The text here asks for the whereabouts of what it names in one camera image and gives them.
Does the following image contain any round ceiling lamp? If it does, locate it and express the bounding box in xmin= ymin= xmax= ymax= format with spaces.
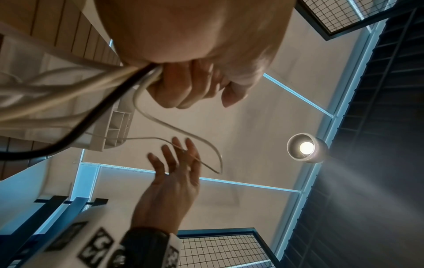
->
xmin=286 ymin=132 xmax=329 ymax=164

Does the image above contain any black cable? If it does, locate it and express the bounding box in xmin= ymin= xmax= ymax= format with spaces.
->
xmin=0 ymin=62 xmax=160 ymax=162

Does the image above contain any person's left hand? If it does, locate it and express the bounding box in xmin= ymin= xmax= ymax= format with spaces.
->
xmin=92 ymin=0 xmax=298 ymax=109

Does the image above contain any black right wristband with markers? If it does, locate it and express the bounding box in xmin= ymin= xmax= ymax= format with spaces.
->
xmin=114 ymin=226 xmax=183 ymax=268

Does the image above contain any dark slatted blind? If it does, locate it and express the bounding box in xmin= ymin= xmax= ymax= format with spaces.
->
xmin=281 ymin=0 xmax=424 ymax=268

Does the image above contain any beige roller blind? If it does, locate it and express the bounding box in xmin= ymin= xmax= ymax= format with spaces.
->
xmin=82 ymin=73 xmax=332 ymax=192
xmin=94 ymin=166 xmax=301 ymax=232
xmin=265 ymin=10 xmax=370 ymax=116

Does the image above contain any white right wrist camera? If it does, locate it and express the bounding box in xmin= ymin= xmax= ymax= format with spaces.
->
xmin=13 ymin=204 xmax=129 ymax=268

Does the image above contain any person's right hand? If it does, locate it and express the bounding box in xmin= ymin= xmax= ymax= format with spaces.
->
xmin=130 ymin=136 xmax=203 ymax=234

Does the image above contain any wooden slatted table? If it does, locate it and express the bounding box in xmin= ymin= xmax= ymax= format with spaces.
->
xmin=0 ymin=0 xmax=123 ymax=181

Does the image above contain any white drawer organizer box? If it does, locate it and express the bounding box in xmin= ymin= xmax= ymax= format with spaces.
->
xmin=0 ymin=23 xmax=137 ymax=152

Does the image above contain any wire mesh panel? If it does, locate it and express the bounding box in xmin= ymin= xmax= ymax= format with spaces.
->
xmin=294 ymin=0 xmax=398 ymax=40
xmin=177 ymin=227 xmax=279 ymax=268

